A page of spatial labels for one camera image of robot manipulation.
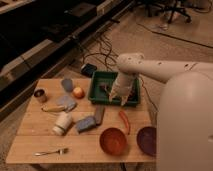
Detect green plastic tray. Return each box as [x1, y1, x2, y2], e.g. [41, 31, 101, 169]
[88, 71, 141, 107]

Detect dark shelf unit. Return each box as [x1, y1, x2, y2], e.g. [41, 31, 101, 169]
[0, 0, 131, 120]

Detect yellow banana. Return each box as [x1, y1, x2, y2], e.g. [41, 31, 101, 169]
[41, 105, 67, 112]

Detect blue grey cup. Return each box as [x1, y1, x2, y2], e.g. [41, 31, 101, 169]
[61, 78, 73, 92]

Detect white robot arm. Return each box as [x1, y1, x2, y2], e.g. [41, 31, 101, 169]
[109, 53, 213, 171]

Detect small metal cup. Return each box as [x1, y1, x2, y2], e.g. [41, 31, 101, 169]
[34, 89, 47, 103]

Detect wooden table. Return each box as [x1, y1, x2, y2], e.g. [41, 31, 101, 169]
[5, 78, 158, 171]

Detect orange bowl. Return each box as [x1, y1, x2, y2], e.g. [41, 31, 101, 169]
[99, 127, 127, 156]

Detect silver fork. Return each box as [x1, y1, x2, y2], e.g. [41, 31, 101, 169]
[34, 148, 69, 156]

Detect red chili pepper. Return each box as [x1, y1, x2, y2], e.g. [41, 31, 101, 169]
[119, 111, 131, 135]

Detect dark purple bowl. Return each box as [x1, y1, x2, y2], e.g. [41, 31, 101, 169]
[136, 126, 156, 157]

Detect black box on floor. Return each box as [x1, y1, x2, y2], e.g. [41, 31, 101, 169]
[81, 63, 97, 77]

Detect black floor cables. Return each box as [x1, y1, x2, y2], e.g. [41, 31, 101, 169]
[71, 31, 138, 73]

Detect grey blue cloth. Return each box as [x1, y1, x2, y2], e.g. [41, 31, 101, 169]
[56, 95, 77, 112]

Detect red yellow apple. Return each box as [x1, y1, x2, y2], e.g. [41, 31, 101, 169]
[73, 87, 85, 99]

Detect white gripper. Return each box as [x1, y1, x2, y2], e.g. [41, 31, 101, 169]
[108, 72, 136, 106]

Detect office chair base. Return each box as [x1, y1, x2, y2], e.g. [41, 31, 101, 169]
[137, 0, 206, 24]

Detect blue sponge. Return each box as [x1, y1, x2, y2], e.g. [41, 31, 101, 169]
[75, 116, 96, 133]

